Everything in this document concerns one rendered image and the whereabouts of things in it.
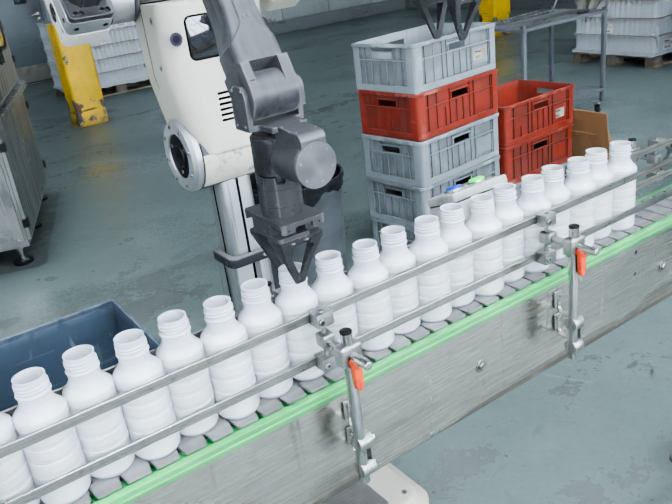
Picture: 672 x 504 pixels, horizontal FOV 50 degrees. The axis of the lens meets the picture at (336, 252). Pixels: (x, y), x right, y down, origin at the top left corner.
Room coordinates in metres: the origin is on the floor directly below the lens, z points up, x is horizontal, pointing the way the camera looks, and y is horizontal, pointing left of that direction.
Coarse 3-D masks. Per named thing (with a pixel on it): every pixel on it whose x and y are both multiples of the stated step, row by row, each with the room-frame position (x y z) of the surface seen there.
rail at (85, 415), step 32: (608, 224) 1.20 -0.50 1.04; (448, 256) 1.00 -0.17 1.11; (384, 288) 0.93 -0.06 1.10; (224, 352) 0.79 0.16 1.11; (160, 384) 0.75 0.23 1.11; (256, 384) 0.81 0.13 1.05; (96, 416) 0.70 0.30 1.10; (192, 416) 0.76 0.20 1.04; (0, 448) 0.65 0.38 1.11; (128, 448) 0.72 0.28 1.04; (64, 480) 0.68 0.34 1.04
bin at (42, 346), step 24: (96, 312) 1.33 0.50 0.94; (120, 312) 1.30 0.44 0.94; (24, 336) 1.25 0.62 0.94; (48, 336) 1.27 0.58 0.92; (72, 336) 1.30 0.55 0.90; (96, 336) 1.32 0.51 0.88; (0, 360) 1.22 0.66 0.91; (24, 360) 1.24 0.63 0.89; (48, 360) 1.27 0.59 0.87; (0, 384) 1.21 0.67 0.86; (0, 408) 1.21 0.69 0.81
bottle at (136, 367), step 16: (128, 336) 0.78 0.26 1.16; (144, 336) 0.78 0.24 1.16; (128, 352) 0.75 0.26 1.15; (144, 352) 0.76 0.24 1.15; (128, 368) 0.75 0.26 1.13; (144, 368) 0.75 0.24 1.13; (160, 368) 0.76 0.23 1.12; (128, 384) 0.74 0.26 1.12; (144, 400) 0.74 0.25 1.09; (160, 400) 0.75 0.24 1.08; (128, 416) 0.75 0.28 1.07; (144, 416) 0.74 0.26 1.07; (160, 416) 0.75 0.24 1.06; (144, 432) 0.74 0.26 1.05; (176, 432) 0.76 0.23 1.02; (144, 448) 0.74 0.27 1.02; (160, 448) 0.74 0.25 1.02
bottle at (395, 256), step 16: (384, 240) 0.98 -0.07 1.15; (400, 240) 0.98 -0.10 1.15; (384, 256) 0.98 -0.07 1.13; (400, 256) 0.98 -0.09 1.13; (400, 272) 0.97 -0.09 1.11; (400, 288) 0.97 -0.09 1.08; (416, 288) 0.98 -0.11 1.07; (400, 304) 0.97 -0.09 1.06; (416, 304) 0.98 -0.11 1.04; (416, 320) 0.97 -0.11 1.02
